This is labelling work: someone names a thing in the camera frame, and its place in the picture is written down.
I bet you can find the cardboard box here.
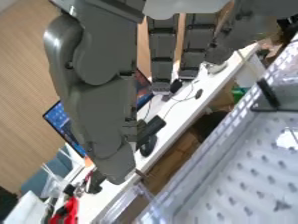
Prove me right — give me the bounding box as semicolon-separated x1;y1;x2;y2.
145;128;215;196

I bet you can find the clear box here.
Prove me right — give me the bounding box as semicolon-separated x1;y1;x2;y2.
90;32;298;224

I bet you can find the white desk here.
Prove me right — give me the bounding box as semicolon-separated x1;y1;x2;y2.
0;41;260;224

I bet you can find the black computer mouse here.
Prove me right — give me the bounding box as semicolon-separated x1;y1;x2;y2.
138;134;159;158

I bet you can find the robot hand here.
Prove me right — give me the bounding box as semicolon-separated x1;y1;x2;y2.
42;0;298;186

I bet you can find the blue lit screen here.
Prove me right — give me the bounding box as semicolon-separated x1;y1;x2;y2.
41;67;154;158

